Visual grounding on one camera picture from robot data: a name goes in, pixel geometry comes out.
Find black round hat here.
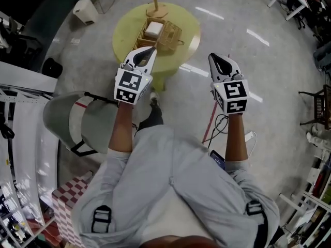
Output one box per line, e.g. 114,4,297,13
41,57,64,78

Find dark phone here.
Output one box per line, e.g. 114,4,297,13
208,149,227,171

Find person's left forearm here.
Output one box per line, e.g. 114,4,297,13
107,101,136,153

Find person's black trouser leg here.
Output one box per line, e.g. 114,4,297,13
138,106,164,132

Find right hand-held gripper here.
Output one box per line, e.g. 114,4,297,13
208,52,250,115

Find grey-green plastic chair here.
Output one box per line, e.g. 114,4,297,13
42,90,120,158

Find white storage shelf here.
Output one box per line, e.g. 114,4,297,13
278,151,331,248

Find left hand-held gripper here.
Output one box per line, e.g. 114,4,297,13
113,46,158,105

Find white side table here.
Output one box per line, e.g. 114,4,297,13
0,60,58,94

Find black metal chair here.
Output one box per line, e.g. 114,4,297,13
298,83,331,130

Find person's right forearm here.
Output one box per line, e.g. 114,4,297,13
223,112,249,164

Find black cable bundle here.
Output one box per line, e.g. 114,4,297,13
206,113,230,150

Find round yellow table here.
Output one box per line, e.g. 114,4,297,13
111,2,201,91

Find white square pad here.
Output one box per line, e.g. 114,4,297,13
144,21,165,39

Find red white checkered box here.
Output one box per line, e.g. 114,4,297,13
51,171,94,248

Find beige waste bin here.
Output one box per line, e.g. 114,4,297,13
72,0,99,25

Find person's grey shirt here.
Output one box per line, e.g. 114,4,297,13
71,125,281,248

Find wooden pole stand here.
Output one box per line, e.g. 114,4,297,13
143,0,169,19

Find woven wicker box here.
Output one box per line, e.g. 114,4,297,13
133,18,185,53

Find black harness strap buckle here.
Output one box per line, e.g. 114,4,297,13
91,205,112,234
245,199,269,232

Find person's white shoe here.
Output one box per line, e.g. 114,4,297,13
149,87,160,107

